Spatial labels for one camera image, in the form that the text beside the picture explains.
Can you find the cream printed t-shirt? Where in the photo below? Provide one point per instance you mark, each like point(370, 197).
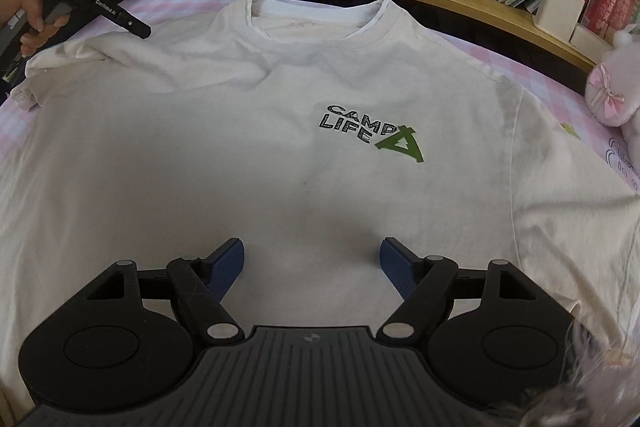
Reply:
point(300, 157)

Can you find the person's left hand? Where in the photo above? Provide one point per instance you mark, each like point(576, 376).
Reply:
point(27, 7)

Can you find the pink white plush toy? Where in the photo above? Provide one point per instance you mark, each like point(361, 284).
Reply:
point(610, 97)

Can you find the low cream box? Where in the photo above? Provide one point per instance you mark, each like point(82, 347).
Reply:
point(587, 38)

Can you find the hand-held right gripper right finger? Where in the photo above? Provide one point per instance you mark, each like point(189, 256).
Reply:
point(397, 269)

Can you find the pink checked tablecloth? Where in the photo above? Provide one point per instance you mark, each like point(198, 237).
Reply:
point(550, 82)

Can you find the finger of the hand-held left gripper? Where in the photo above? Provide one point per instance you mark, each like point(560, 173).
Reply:
point(125, 21)

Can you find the cream pen holder box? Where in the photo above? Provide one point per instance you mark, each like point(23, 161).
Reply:
point(557, 12)

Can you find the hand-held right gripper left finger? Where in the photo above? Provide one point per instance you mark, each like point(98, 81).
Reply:
point(227, 269)

